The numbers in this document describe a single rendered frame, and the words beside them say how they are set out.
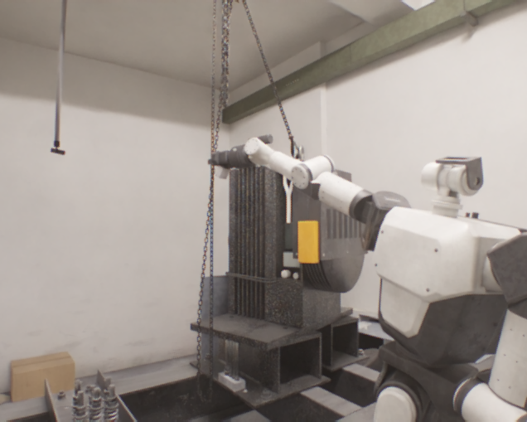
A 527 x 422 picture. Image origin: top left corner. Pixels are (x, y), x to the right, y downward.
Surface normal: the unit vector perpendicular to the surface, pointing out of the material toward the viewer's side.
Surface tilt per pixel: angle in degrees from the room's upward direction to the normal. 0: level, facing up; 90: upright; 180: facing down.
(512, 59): 90
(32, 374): 90
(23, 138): 90
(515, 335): 85
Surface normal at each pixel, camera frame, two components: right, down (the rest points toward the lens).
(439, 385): -0.74, -0.04
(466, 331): 0.28, 0.34
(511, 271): -0.94, -0.10
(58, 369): 0.62, -0.04
